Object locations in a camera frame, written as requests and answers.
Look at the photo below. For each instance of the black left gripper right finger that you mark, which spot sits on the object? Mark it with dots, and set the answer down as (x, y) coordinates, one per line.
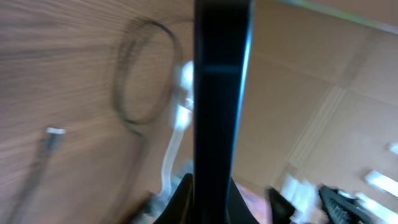
(238, 211)

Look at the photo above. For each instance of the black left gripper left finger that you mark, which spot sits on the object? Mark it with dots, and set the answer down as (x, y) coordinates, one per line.
(179, 208)

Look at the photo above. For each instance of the blue Galaxy smartphone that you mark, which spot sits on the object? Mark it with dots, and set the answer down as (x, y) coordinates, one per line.
(222, 42)

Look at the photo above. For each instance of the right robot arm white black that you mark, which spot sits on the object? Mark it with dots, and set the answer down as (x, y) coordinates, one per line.
(339, 209)

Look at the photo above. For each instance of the white power strip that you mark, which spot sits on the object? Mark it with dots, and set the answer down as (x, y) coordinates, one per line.
(182, 96)

